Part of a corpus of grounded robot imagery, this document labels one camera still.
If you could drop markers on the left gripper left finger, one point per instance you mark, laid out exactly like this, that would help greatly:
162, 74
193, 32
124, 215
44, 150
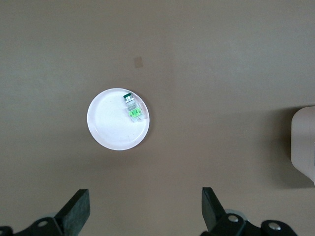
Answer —
73, 211

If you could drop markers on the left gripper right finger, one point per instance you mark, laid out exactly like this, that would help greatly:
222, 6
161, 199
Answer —
214, 211

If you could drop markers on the pale pink plate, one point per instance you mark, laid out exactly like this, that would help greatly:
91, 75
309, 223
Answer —
108, 125

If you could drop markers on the white tray at right edge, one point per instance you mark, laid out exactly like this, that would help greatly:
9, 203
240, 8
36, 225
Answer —
305, 147

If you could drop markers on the clear tape patch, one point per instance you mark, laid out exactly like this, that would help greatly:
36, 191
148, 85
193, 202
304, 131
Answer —
138, 62

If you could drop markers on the green white push-button switch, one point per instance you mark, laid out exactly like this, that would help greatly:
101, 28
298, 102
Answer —
134, 113

